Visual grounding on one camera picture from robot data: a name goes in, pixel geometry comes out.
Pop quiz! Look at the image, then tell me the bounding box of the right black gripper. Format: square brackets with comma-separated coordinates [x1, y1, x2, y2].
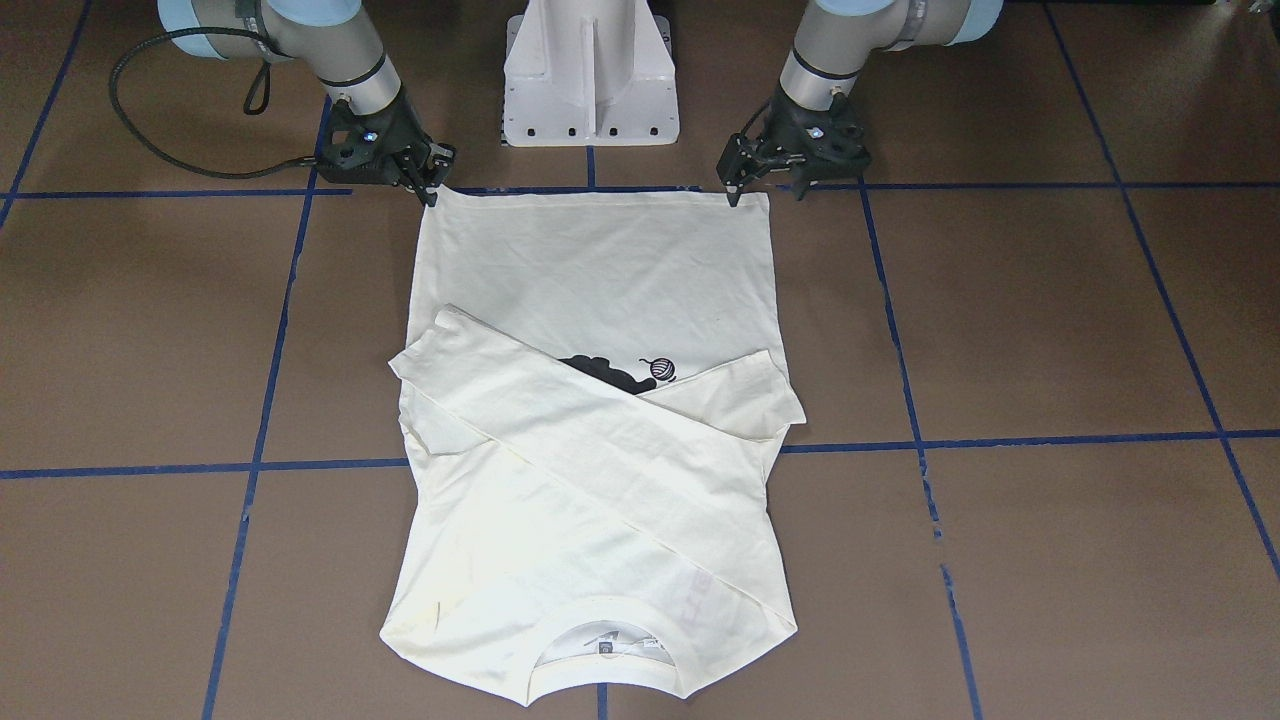
[316, 90, 456, 208]

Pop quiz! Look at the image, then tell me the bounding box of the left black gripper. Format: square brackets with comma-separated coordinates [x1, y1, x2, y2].
[716, 88, 872, 208]

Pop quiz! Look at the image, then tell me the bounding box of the cream long-sleeve shirt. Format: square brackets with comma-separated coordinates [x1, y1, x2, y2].
[380, 188, 806, 706]

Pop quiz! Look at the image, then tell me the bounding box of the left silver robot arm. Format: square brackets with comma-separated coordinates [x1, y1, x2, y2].
[716, 1, 1004, 208]

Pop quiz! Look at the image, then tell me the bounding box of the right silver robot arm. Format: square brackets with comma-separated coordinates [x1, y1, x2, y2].
[157, 1, 454, 208]

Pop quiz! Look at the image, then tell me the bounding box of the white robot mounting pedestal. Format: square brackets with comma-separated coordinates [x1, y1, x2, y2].
[502, 1, 680, 149]

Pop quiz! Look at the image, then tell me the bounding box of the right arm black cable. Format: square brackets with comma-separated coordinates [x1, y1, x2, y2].
[108, 26, 332, 183]

